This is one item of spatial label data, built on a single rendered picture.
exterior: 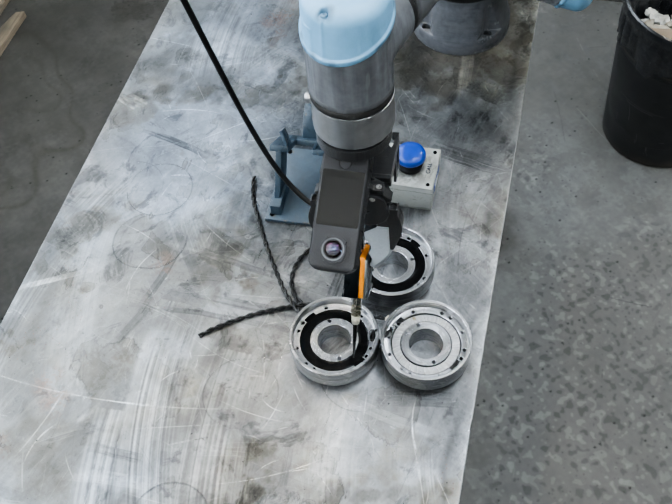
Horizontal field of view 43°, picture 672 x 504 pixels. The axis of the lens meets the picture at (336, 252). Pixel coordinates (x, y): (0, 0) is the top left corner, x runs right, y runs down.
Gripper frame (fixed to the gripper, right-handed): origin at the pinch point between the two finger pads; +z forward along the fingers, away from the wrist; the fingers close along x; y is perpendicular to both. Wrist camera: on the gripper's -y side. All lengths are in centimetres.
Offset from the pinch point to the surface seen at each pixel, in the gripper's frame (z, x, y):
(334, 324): 10.3, 3.0, -2.4
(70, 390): 13.3, 33.1, -14.3
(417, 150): 5.8, -3.7, 22.0
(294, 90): 13.3, 16.9, 38.0
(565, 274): 93, -34, 64
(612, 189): 93, -45, 91
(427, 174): 8.8, -5.2, 20.7
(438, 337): 11.2, -9.4, -1.8
